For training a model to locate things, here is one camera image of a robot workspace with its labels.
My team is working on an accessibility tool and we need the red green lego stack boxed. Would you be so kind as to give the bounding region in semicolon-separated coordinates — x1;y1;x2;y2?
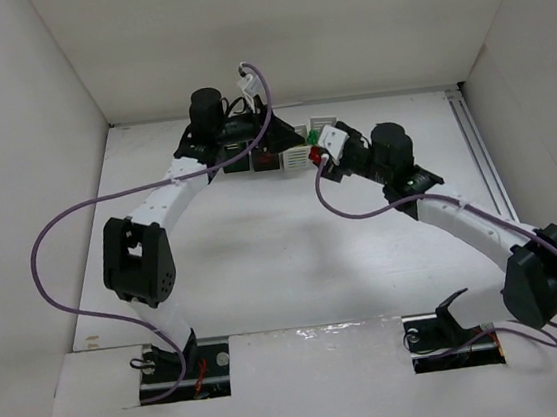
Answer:
306;130;324;165

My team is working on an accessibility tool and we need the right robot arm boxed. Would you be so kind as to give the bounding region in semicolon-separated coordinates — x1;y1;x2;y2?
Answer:
310;121;557;346

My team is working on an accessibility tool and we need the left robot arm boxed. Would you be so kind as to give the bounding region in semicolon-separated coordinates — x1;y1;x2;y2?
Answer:
102;83;302;369

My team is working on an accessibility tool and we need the white slotted bin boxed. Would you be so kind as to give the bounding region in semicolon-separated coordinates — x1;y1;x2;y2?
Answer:
309;115;338;134
281;124;311;172

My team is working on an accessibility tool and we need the black slotted bin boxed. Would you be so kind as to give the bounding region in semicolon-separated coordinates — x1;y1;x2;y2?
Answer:
219;140;255;176
251;149;281;173

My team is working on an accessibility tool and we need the white slotted bin far right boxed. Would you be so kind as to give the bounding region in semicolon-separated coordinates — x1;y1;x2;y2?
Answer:
309;115;338;134

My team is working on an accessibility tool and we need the black slotted bin far left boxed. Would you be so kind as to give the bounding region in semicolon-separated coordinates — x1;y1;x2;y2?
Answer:
219;140;255;176

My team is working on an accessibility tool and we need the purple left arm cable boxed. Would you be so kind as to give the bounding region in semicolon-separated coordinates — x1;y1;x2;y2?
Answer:
10;61;305;415

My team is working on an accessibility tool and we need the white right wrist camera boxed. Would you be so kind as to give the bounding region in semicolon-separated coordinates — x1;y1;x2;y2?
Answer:
317;124;350;165

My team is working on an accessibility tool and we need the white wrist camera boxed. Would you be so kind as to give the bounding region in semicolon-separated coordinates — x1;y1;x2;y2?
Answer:
237;63;262;112
317;124;350;165

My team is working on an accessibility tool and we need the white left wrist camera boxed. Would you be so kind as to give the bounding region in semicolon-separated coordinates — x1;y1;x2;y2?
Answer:
237;63;262;112

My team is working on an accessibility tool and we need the aluminium rail right side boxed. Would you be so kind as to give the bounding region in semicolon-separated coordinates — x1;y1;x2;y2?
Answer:
444;86;519;222

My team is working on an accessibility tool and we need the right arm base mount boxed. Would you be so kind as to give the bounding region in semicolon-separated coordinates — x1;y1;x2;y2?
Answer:
402;314;506;375

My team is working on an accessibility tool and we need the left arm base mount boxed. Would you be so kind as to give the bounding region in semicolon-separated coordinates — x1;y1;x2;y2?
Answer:
129;337;231;406

